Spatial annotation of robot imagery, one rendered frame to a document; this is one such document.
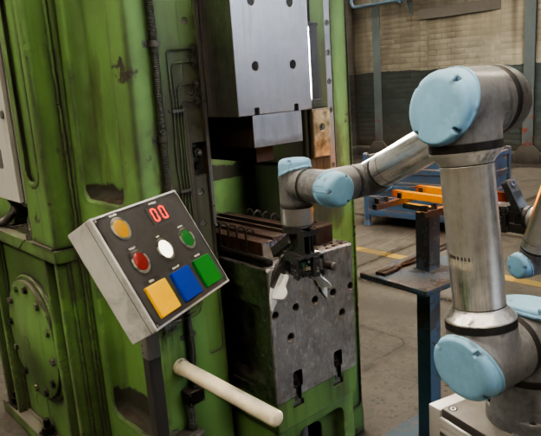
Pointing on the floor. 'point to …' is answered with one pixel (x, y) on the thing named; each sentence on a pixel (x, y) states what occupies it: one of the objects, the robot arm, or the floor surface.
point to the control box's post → (155, 385)
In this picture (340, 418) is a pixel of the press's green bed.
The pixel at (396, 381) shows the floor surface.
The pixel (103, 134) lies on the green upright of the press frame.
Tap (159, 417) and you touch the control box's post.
